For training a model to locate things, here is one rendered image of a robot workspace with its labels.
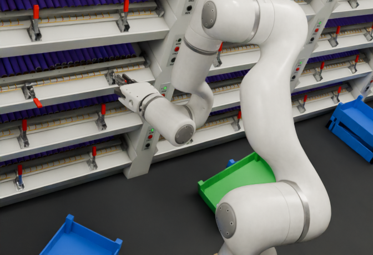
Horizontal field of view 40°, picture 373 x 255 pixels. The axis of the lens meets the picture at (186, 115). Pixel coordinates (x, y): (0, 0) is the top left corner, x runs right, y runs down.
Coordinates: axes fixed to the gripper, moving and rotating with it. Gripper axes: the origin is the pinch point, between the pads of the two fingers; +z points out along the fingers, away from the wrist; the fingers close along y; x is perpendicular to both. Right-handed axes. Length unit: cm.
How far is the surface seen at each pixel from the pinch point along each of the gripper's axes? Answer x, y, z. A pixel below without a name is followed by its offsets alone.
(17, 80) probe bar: 0.5, -29.2, 8.8
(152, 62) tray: 0.5, 15.6, 7.5
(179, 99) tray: -19.8, 34.2, 12.8
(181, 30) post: 13.7, 20.6, 1.7
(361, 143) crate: -53, 138, -10
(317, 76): -21, 112, 10
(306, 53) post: -4, 92, 5
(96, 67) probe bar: 0.8, -4.3, 9.3
